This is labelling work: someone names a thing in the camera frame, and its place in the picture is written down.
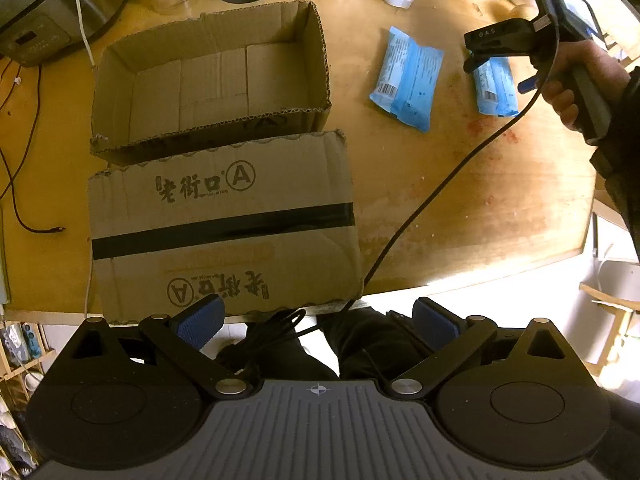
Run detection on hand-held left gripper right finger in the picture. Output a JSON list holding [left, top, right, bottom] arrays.
[[389, 297, 568, 397]]

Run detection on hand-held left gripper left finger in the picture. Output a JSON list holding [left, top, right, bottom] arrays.
[[70, 296, 253, 397]]

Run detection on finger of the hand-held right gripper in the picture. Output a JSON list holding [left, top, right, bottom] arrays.
[[462, 46, 536, 74], [464, 19, 538, 56]]

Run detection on narrow blue packet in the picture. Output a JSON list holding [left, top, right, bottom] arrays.
[[472, 56, 521, 119]]

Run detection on wide blue packet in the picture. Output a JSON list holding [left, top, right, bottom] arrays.
[[369, 26, 445, 134]]

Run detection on person's right forearm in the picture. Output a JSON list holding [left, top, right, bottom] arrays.
[[589, 66, 640, 266]]

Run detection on wooden desktop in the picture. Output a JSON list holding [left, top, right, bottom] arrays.
[[0, 0, 640, 319]]

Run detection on person's right hand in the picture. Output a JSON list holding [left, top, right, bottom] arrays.
[[542, 37, 632, 132]]

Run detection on person's dark trousers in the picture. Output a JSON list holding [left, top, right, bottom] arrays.
[[215, 307, 417, 387]]

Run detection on taped cardboard box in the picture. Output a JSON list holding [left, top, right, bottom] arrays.
[[86, 129, 365, 326]]

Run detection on wooden chair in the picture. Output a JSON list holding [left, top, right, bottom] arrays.
[[579, 210, 640, 382]]

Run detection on wooden shoe rack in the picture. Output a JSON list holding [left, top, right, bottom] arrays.
[[0, 319, 57, 480]]

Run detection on silver kitchen appliance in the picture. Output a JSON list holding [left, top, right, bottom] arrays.
[[0, 0, 136, 68]]

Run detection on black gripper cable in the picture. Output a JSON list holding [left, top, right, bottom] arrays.
[[215, 15, 556, 361]]

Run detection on thin dark cable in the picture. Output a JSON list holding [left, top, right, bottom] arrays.
[[0, 57, 66, 235]]

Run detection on white cable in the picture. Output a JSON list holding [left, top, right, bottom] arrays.
[[71, 0, 98, 69]]

